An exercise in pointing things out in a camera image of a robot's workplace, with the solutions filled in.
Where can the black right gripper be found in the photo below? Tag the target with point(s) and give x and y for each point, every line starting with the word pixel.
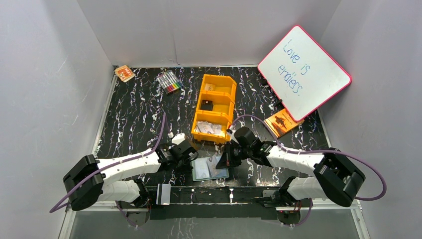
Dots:
pixel 227 160

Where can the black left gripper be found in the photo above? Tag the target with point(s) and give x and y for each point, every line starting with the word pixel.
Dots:
pixel 186 154

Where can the mint green card holder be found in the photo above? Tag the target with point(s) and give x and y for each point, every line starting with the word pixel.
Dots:
pixel 210 178

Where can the white magnetic stripe card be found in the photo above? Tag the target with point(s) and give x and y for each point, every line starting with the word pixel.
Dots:
pixel 163 194

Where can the orange three-compartment bin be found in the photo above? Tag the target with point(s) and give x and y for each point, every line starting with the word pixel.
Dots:
pixel 223 107

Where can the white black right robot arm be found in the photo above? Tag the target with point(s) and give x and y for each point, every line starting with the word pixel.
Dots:
pixel 330 175

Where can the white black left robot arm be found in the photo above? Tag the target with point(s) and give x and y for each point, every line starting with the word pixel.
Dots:
pixel 93 180

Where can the grey card in bin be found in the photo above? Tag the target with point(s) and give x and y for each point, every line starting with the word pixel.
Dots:
pixel 209 128

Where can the small orange card box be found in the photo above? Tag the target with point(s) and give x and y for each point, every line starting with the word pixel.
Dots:
pixel 124 73

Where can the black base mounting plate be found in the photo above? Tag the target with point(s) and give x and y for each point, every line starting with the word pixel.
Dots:
pixel 217 202

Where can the black item in bin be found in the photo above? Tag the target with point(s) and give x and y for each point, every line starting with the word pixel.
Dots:
pixel 206 105

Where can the orange cover book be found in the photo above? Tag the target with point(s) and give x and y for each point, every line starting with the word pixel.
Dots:
pixel 281 123

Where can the beige item in bin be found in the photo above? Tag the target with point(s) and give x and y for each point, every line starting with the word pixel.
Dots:
pixel 209 87

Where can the pack of coloured markers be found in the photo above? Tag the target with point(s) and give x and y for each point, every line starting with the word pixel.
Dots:
pixel 169 82

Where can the pink framed whiteboard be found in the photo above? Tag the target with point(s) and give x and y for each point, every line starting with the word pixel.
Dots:
pixel 302 74

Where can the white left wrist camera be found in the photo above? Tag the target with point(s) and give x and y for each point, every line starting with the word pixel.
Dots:
pixel 177 138

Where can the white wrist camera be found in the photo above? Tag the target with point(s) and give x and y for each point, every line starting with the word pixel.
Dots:
pixel 230 132
pixel 177 138

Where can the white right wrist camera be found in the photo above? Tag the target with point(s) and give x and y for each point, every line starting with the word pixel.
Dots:
pixel 230 132

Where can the aluminium rail frame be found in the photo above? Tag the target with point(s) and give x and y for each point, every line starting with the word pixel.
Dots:
pixel 139 218

